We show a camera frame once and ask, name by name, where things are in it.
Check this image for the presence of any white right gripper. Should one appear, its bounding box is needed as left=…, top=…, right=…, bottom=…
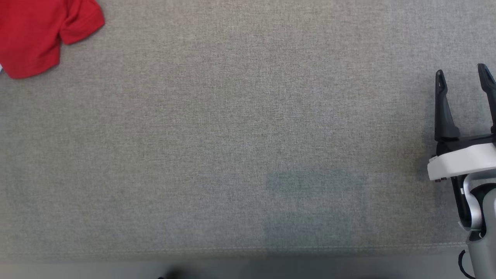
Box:
left=427, top=64, right=496, bottom=182

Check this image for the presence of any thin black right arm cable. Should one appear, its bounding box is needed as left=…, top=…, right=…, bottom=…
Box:
left=458, top=250, right=475, bottom=279

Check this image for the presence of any grey fabric sofa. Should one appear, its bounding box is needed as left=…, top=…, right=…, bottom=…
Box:
left=0, top=0, right=496, bottom=266

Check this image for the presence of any red jersey with white sleeves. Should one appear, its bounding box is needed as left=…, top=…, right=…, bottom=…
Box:
left=0, top=0, right=105, bottom=79

